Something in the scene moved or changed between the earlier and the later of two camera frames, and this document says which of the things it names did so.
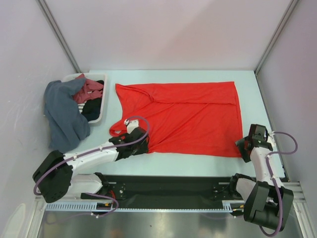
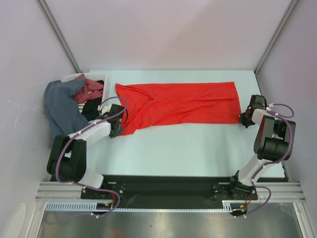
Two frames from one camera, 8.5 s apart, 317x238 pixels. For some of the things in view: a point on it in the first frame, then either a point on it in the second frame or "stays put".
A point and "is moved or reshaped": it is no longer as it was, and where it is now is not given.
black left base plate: [114, 185] stays put
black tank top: [92, 108] stays put
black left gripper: [143, 149] → [114, 134]
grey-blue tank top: [66, 124] stays put
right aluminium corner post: [292, 5] stays put
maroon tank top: [90, 89] stays put
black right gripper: [240, 143] → [243, 121]
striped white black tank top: [80, 106] stays put
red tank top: [189, 118] is moved or reshaped
